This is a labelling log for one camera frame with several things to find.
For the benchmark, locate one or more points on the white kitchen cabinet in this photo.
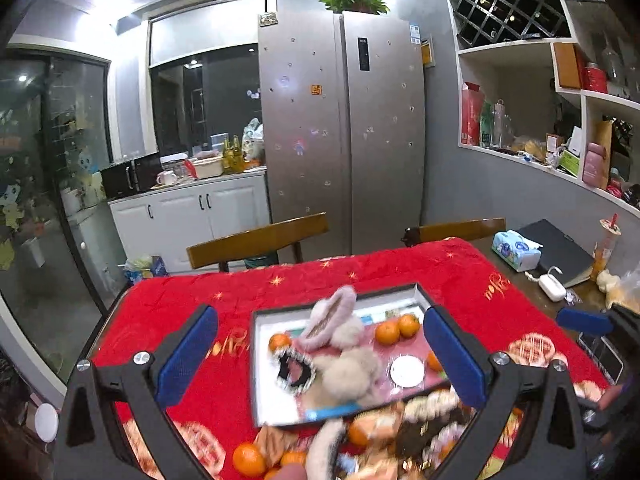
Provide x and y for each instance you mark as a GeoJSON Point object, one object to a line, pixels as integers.
{"type": "Point", "coordinates": [200, 220]}

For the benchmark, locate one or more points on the yellow glass bottle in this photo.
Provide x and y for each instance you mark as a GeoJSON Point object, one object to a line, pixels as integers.
{"type": "Point", "coordinates": [226, 155]}
{"type": "Point", "coordinates": [237, 154]}

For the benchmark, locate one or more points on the white wall shelf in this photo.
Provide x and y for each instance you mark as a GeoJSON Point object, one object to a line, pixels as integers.
{"type": "Point", "coordinates": [500, 45]}

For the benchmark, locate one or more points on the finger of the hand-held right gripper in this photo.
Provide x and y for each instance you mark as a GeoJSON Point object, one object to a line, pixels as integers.
{"type": "Point", "coordinates": [585, 321]}

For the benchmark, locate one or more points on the tall red box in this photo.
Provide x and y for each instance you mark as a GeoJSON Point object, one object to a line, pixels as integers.
{"type": "Point", "coordinates": [470, 115]}

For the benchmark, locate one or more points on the black phone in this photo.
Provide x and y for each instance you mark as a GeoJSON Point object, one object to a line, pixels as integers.
{"type": "Point", "coordinates": [602, 355]}

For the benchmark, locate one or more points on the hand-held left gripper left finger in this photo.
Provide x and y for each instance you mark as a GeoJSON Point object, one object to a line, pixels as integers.
{"type": "Point", "coordinates": [187, 355]}

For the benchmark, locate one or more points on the black notebook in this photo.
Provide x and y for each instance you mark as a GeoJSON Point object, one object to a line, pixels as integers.
{"type": "Point", "coordinates": [555, 250]}

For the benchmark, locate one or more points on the brown box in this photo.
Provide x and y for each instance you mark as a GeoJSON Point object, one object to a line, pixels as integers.
{"type": "Point", "coordinates": [565, 65]}

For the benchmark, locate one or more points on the red tin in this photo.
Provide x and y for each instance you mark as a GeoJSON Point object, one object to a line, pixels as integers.
{"type": "Point", "coordinates": [595, 77]}

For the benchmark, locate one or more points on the red printed bear blanket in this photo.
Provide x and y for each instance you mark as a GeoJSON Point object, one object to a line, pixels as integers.
{"type": "Point", "coordinates": [200, 290]}

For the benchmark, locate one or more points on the white plastic bag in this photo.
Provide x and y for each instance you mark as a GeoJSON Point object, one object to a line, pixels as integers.
{"type": "Point", "coordinates": [252, 140]}

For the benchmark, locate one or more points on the shallow black-rimmed box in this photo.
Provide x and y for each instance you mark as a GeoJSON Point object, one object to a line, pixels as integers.
{"type": "Point", "coordinates": [380, 355]}

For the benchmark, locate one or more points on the gold pyramid paper packet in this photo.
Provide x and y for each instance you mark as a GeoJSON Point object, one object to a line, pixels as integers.
{"type": "Point", "coordinates": [382, 425]}
{"type": "Point", "coordinates": [272, 442]}

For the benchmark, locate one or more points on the beige fluffy pompom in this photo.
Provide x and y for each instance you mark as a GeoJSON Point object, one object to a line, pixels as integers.
{"type": "Point", "coordinates": [350, 375]}

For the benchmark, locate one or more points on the pink container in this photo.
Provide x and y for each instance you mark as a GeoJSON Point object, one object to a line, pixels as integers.
{"type": "Point", "coordinates": [595, 165]}

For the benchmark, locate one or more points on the clear plastic food bag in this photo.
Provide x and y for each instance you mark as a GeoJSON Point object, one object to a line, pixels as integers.
{"type": "Point", "coordinates": [622, 285]}

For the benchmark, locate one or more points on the black microwave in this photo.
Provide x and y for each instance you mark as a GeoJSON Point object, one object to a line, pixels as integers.
{"type": "Point", "coordinates": [130, 175]}

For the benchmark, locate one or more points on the dark kitchen window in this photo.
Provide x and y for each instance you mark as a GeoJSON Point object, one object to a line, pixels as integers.
{"type": "Point", "coordinates": [225, 100]}

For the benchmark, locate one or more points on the silver double-door refrigerator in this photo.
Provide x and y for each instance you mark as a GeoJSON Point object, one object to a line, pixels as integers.
{"type": "Point", "coordinates": [310, 135]}

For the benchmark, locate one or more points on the cream knitted scrunchie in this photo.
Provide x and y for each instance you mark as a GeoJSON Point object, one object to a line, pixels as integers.
{"type": "Point", "coordinates": [430, 402]}

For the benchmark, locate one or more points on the drink cup with straw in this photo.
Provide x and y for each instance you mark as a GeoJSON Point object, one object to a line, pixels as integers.
{"type": "Point", "coordinates": [605, 250]}

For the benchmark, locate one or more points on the orange mandarin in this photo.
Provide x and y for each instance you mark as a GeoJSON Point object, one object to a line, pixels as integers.
{"type": "Point", "coordinates": [408, 325]}
{"type": "Point", "coordinates": [272, 474]}
{"type": "Point", "coordinates": [279, 342]}
{"type": "Point", "coordinates": [433, 361]}
{"type": "Point", "coordinates": [387, 332]}
{"type": "Point", "coordinates": [248, 460]}
{"type": "Point", "coordinates": [293, 458]}
{"type": "Point", "coordinates": [361, 432]}

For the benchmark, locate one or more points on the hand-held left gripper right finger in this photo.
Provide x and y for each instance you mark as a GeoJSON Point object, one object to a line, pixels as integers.
{"type": "Point", "coordinates": [452, 355]}

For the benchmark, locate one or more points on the black scrunchie white lace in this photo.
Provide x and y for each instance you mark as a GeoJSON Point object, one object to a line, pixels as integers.
{"type": "Point", "coordinates": [292, 370]}

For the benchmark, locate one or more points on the yellow wall holder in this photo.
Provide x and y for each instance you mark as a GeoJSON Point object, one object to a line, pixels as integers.
{"type": "Point", "coordinates": [426, 52]}

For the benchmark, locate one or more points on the person's right hand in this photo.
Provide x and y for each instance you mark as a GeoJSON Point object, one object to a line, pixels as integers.
{"type": "Point", "coordinates": [612, 397]}

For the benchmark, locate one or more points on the dark brown scrunchie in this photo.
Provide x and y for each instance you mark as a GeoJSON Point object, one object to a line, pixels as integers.
{"type": "Point", "coordinates": [415, 435]}

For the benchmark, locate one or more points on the glass sliding door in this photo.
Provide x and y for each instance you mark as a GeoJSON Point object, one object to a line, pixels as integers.
{"type": "Point", "coordinates": [40, 185]}

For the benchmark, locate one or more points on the white round disc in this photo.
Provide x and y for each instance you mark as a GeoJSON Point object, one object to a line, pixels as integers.
{"type": "Point", "coordinates": [47, 422]}

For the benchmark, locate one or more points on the blue tissue box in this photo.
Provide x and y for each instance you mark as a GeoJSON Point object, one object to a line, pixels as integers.
{"type": "Point", "coordinates": [145, 267]}

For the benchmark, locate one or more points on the blue white tissue pack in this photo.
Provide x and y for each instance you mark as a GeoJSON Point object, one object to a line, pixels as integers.
{"type": "Point", "coordinates": [515, 250]}

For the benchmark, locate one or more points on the clear glass jar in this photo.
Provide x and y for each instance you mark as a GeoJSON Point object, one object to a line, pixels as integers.
{"type": "Point", "coordinates": [500, 125]}

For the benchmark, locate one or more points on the pink fuzzy hair claw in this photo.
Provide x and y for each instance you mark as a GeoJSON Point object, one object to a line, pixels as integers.
{"type": "Point", "coordinates": [325, 320]}

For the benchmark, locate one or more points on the wooden chair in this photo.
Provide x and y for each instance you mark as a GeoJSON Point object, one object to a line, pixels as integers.
{"type": "Point", "coordinates": [460, 230]}
{"type": "Point", "coordinates": [257, 242]}

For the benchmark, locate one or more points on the person's left hand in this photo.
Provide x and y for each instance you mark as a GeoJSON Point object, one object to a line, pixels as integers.
{"type": "Point", "coordinates": [292, 472]}

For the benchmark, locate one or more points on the white mug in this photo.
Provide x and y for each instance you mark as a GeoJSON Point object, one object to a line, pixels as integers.
{"type": "Point", "coordinates": [166, 177]}

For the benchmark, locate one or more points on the white fuzzy hair claw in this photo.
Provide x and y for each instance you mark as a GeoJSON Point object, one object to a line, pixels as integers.
{"type": "Point", "coordinates": [325, 447]}

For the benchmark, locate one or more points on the cream plastic basin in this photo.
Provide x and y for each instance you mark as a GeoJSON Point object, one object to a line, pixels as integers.
{"type": "Point", "coordinates": [205, 167]}

